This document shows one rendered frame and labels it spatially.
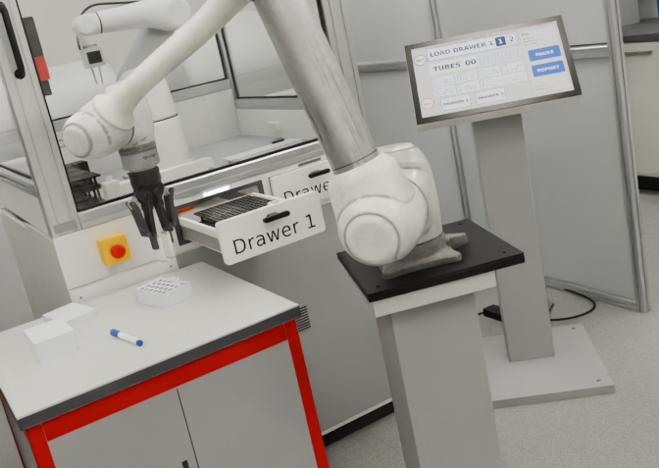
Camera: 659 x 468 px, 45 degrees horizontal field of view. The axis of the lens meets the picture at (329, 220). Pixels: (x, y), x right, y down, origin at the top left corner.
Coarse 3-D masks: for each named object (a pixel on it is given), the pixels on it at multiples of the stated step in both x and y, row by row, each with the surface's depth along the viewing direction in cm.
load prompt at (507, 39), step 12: (492, 36) 263; (504, 36) 262; (516, 36) 261; (432, 48) 266; (444, 48) 265; (456, 48) 264; (468, 48) 263; (480, 48) 262; (492, 48) 261; (432, 60) 264
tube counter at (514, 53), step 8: (512, 48) 260; (520, 48) 259; (472, 56) 262; (480, 56) 261; (488, 56) 260; (496, 56) 260; (504, 56) 259; (512, 56) 259; (520, 56) 258; (472, 64) 261; (480, 64) 260; (488, 64) 259
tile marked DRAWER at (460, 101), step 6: (456, 96) 257; (462, 96) 256; (468, 96) 256; (444, 102) 257; (450, 102) 256; (456, 102) 256; (462, 102) 256; (468, 102) 255; (444, 108) 256; (450, 108) 256; (456, 108) 255
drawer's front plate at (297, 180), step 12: (300, 168) 243; (312, 168) 243; (324, 168) 246; (276, 180) 238; (288, 180) 240; (300, 180) 242; (312, 180) 244; (324, 180) 246; (276, 192) 238; (288, 192) 240; (300, 192) 242; (324, 192) 247
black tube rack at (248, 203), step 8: (232, 200) 231; (240, 200) 229; (248, 200) 227; (256, 200) 225; (264, 200) 224; (272, 200) 221; (208, 208) 228; (216, 208) 225; (224, 208) 224; (232, 208) 221; (240, 208) 219; (248, 208) 217; (256, 208) 216; (200, 216) 222; (208, 216) 218; (216, 216) 217; (224, 216) 214; (232, 216) 212; (208, 224) 222
